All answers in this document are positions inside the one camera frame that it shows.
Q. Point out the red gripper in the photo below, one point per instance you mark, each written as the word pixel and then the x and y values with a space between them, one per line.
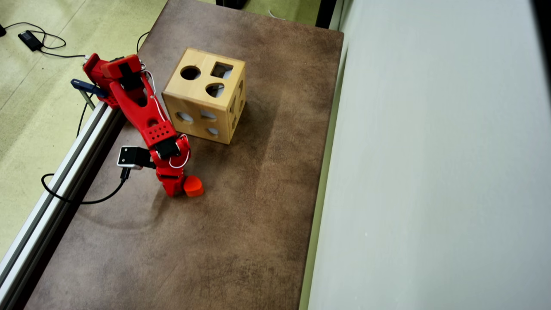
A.
pixel 173 186

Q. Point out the red robot arm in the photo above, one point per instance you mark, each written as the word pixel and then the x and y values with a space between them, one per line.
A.
pixel 137 107

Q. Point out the wooden shape sorter box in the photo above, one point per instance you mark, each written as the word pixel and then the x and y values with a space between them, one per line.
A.
pixel 196 103

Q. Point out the orange rounded wooden block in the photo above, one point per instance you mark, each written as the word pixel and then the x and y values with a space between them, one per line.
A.
pixel 193 186

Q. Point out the blue clamp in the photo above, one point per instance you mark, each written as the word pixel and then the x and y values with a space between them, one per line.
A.
pixel 88 87

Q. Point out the black object on floor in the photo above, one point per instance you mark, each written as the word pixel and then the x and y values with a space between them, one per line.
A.
pixel 231 3

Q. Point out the black power adapter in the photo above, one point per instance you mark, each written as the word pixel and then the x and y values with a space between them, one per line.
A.
pixel 30 39

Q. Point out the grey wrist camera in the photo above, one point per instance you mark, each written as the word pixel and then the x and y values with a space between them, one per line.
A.
pixel 129 157

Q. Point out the aluminium profile rail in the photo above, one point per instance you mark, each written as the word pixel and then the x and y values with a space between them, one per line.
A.
pixel 64 172

